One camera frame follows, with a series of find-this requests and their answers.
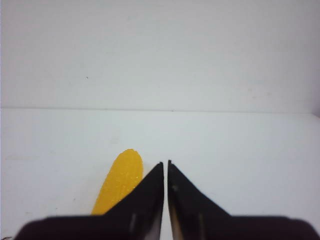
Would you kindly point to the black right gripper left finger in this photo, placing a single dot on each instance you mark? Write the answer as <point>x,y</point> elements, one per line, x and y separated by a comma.
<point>138,216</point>

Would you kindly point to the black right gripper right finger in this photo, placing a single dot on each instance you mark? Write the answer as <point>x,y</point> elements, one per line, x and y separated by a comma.
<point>194,216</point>

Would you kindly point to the yellow corn cob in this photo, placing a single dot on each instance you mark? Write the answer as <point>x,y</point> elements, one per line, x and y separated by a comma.
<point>125,174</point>

